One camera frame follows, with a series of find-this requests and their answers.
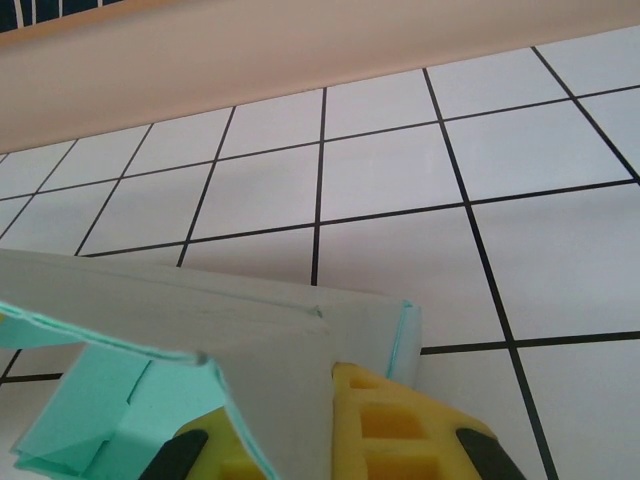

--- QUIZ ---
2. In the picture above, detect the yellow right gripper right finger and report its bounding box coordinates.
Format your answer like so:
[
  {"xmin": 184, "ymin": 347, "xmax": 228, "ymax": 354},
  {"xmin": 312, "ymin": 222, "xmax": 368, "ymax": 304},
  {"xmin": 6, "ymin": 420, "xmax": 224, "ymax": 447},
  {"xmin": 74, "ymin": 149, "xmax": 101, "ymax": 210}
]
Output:
[{"xmin": 332, "ymin": 362, "xmax": 526, "ymax": 480}]

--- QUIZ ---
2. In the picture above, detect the light teal paper box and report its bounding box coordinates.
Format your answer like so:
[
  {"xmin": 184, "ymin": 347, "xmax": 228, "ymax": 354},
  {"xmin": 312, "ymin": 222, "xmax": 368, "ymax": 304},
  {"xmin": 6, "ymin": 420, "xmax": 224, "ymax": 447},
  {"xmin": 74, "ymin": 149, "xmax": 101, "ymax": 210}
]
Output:
[{"xmin": 0, "ymin": 248, "xmax": 423, "ymax": 480}]

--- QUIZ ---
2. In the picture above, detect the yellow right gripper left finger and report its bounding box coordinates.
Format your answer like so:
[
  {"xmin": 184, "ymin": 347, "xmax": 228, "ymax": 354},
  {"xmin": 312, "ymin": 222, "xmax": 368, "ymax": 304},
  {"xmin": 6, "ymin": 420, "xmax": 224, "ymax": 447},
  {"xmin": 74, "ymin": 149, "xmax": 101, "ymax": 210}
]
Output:
[{"xmin": 142, "ymin": 407, "xmax": 279, "ymax": 480}]

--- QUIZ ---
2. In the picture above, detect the wall panel with leaf outlines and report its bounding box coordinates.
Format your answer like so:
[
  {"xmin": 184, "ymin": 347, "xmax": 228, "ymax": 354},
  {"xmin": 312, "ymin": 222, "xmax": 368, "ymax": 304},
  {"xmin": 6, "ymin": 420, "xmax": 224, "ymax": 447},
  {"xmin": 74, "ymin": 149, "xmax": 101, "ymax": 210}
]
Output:
[{"xmin": 0, "ymin": 0, "xmax": 211, "ymax": 35}]

